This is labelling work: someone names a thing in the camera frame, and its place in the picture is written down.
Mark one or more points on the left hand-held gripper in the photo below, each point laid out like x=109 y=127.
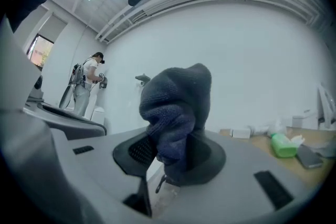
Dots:
x=38 y=86

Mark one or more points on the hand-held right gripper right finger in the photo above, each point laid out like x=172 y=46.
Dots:
x=236 y=199

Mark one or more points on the dark blue cloth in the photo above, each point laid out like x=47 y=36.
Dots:
x=178 y=107

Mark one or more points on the window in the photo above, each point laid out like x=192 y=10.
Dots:
x=40 y=52

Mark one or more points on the black phone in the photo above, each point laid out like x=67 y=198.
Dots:
x=309 y=157

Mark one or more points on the grey wall-mounted holder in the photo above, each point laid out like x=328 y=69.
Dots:
x=143 y=78

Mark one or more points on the white crumpled tissue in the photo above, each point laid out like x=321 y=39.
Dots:
x=298 y=139

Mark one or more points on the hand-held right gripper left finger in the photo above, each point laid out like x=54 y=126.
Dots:
x=99 y=178

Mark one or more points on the small white box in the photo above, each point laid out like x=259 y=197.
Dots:
x=240 y=133

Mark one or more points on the grey cloth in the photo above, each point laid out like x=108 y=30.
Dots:
x=321 y=150

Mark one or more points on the white open-lid toilet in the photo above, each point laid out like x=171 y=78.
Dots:
x=99 y=116

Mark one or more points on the green plastic bottle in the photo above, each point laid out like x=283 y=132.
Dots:
x=283 y=145

